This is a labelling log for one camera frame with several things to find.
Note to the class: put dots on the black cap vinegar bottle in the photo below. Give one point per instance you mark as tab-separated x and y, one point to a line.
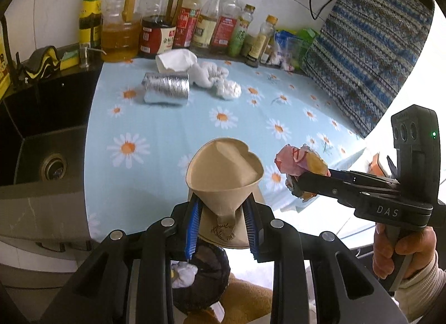
184	24

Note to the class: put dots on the green yellow sponge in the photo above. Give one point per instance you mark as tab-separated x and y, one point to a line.
69	61

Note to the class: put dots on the green oil bottle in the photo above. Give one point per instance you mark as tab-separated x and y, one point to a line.
240	35

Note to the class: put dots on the crushed brown paper cup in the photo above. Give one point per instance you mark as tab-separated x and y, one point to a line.
223	177

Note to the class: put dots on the metal soap pump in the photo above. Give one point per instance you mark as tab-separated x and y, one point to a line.
83	56

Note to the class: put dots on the person's yellow fleece trouser leg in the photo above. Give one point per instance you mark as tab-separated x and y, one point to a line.
240	298

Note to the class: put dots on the green label sauce bottle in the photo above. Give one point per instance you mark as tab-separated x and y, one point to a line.
90	21

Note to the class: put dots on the small white red packet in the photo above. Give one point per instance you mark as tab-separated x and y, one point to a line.
287	66

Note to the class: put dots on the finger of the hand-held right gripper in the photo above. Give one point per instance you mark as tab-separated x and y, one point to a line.
376	183
327	186

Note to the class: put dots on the black sink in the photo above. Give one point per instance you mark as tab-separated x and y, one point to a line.
35	143

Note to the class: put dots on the person's right forearm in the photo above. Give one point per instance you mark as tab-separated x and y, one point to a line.
421	284

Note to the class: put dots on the brown paper cup with print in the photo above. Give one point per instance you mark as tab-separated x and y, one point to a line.
223	234

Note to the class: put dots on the red label clear bottle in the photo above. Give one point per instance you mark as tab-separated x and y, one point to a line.
223	28

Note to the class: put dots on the cooking oil jug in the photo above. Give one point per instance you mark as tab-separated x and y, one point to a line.
118	42

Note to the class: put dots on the clear bottle with yellow cap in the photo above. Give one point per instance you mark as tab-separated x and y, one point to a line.
204	28

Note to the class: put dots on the green pouch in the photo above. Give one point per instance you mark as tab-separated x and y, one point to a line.
306	35

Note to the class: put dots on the blue daisy print tablecloth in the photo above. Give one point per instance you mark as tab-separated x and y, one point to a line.
156	170

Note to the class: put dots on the pale label bottle yellow cap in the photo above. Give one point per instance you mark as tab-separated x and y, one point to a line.
258	45

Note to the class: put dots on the blue patterned curtain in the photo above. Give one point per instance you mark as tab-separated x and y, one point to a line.
366	49

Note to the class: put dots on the small glass jar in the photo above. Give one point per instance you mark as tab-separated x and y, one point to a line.
268	55

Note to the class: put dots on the dark soy sauce jug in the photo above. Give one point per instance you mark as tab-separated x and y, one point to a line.
158	39

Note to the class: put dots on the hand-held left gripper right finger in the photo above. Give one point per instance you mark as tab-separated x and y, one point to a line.
251	231

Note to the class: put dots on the black faucet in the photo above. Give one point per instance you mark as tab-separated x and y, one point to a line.
15	73

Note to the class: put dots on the pink orange snack wrapper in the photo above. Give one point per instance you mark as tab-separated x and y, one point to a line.
296	160

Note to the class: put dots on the blue white seasoning bag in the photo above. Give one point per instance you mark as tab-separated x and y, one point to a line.
284	49

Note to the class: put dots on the yellow black cloth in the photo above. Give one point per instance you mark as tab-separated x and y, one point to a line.
41	62

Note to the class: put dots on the yellow dish soap bottle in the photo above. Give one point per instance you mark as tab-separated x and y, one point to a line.
3	73

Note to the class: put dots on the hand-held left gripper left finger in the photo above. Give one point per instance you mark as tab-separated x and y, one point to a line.
193	228

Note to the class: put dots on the person's right hand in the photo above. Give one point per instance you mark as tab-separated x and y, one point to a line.
418	244

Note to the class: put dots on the clear plastic bag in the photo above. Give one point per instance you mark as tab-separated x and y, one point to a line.
228	89

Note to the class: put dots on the white tissue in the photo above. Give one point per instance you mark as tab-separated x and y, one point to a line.
172	59

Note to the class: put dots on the silver foil roll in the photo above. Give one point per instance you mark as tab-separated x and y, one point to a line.
166	88

